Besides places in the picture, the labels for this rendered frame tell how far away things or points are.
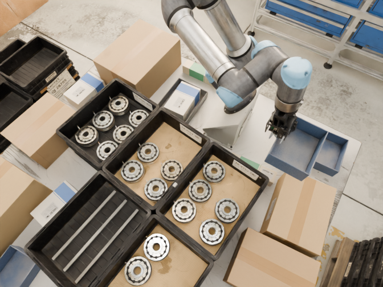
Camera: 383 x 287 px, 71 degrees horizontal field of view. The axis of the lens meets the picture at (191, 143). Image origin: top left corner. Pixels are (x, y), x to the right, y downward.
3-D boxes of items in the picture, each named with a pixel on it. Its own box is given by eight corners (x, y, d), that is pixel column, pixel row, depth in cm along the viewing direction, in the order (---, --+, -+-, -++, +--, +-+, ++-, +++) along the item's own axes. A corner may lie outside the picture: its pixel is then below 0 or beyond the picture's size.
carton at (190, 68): (182, 72, 166) (182, 65, 161) (187, 65, 169) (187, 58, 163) (216, 87, 161) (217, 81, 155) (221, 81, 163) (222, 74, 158)
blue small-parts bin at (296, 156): (284, 122, 107) (290, 113, 101) (320, 139, 104) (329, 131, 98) (263, 161, 100) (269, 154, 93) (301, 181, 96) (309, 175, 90)
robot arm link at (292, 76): (299, 49, 71) (321, 68, 66) (291, 78, 80) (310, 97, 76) (274, 61, 70) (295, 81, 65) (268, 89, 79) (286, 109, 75)
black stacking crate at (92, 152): (121, 91, 146) (115, 77, 136) (162, 119, 138) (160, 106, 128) (65, 143, 132) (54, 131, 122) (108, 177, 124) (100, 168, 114)
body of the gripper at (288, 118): (263, 132, 91) (268, 110, 80) (274, 115, 94) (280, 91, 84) (285, 142, 88) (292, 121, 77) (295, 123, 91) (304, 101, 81)
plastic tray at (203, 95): (179, 82, 163) (178, 77, 158) (207, 97, 158) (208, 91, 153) (153, 114, 152) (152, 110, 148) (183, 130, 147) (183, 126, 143)
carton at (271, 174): (225, 165, 138) (227, 161, 133) (231, 156, 140) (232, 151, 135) (269, 187, 133) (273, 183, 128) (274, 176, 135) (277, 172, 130)
